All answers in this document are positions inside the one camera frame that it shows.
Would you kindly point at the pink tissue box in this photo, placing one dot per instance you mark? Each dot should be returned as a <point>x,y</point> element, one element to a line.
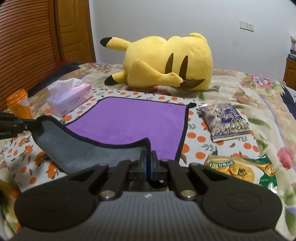
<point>66,95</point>

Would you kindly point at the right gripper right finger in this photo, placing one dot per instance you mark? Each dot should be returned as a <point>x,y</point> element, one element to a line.
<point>158,171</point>

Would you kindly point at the floral bed quilt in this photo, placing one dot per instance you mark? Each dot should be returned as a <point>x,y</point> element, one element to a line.
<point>260,100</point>

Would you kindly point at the wooden door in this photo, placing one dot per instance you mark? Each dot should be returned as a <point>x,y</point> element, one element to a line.
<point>74,32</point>

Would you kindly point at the stack of books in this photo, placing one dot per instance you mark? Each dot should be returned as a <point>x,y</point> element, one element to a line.
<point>292,54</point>

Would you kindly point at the white wall switch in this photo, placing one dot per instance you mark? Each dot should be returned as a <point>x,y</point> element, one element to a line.
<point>246,26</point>

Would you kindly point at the yellow Pikachu plush toy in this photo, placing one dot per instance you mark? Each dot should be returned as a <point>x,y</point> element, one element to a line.
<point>181,62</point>

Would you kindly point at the orange plastic cup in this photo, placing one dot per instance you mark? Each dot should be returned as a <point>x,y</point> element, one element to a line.
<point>19,105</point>

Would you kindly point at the purple snack bag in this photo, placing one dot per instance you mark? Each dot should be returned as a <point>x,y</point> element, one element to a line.
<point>224,121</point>

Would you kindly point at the purple and grey towel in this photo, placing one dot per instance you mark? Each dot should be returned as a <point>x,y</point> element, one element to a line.
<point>113,130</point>

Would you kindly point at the green yellow snack bag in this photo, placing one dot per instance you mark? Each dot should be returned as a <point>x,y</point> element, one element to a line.
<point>257,171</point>

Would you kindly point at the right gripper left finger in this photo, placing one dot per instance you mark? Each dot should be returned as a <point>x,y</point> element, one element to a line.
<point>137,169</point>

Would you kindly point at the wooden headboard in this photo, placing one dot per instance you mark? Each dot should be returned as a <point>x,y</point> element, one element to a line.
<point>29,48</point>

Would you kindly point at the wooden sideboard cabinet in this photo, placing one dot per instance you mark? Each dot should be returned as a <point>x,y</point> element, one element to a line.
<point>289,78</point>

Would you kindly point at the dark blue blanket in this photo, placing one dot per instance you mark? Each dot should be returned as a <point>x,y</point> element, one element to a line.
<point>60,70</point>

